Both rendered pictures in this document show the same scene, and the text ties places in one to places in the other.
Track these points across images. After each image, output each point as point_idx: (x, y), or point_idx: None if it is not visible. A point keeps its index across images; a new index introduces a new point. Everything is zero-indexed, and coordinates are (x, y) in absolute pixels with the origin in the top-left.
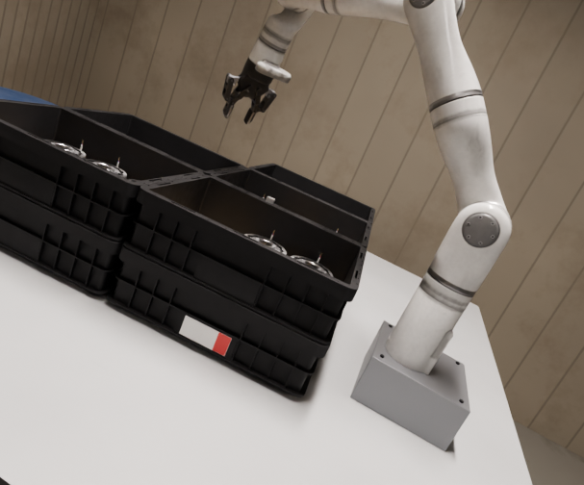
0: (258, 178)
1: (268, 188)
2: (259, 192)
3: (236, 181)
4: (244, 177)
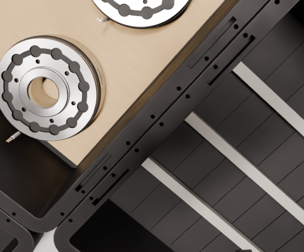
0: (18, 189)
1: None
2: (19, 159)
3: (116, 131)
4: (66, 186)
